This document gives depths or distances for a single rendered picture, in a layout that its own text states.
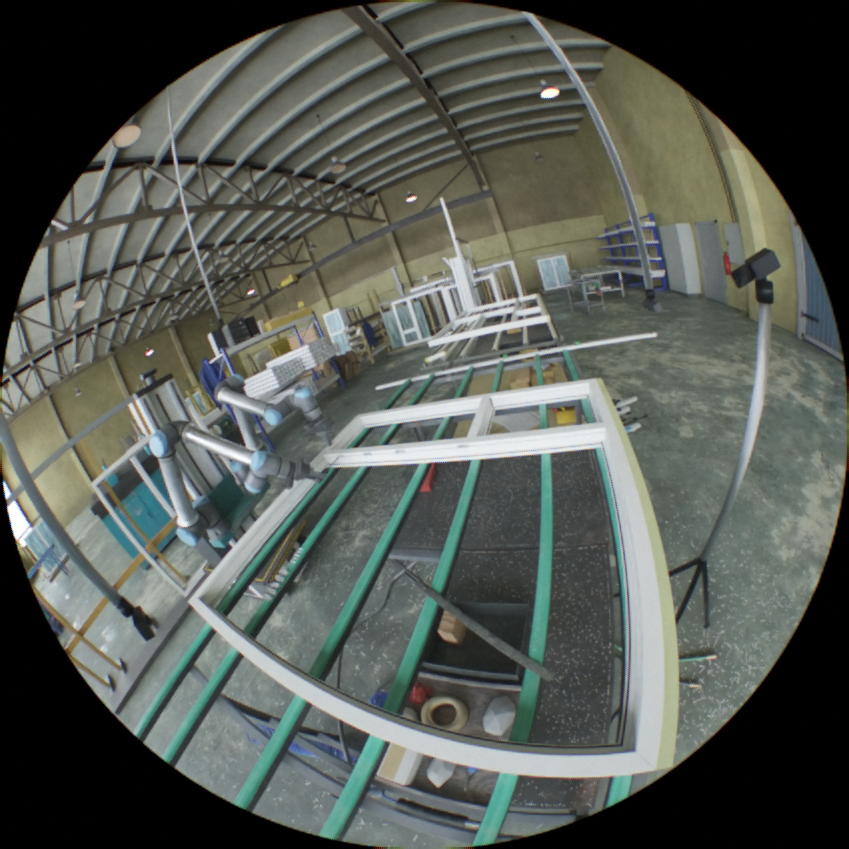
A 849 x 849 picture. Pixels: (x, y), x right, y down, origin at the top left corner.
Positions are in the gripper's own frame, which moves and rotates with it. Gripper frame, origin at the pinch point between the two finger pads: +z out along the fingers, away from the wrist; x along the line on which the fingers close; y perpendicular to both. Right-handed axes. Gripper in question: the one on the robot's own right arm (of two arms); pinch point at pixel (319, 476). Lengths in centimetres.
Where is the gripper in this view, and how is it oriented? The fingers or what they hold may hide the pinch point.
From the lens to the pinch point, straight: 146.2
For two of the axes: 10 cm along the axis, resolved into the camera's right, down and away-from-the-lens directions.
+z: 6.7, 3.0, 6.8
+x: -7.4, 3.9, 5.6
